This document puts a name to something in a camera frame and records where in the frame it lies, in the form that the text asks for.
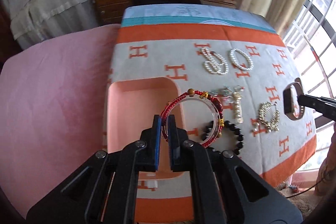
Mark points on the gold pearl safety pin brooch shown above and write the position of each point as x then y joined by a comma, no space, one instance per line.
237,97

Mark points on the right hand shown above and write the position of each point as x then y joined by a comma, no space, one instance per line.
326,173

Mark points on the orange grey H blanket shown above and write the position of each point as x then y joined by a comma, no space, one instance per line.
208,57

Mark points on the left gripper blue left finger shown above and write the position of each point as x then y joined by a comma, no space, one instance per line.
155,140

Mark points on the red string clear bangle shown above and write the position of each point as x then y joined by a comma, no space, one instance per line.
202,110

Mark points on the window metal bars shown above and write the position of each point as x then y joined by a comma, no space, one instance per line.
311,42

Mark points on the blue patterned sheet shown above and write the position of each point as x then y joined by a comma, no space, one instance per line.
197,14

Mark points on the pink bed sheet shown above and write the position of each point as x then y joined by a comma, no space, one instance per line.
52,106

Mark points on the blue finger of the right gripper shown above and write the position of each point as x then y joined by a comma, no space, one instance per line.
323,105

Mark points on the gold leaf hair comb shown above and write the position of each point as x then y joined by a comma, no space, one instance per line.
268,116

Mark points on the pink plastic tray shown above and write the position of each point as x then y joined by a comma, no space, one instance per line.
131,107

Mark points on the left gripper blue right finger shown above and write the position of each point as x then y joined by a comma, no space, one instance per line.
176,137

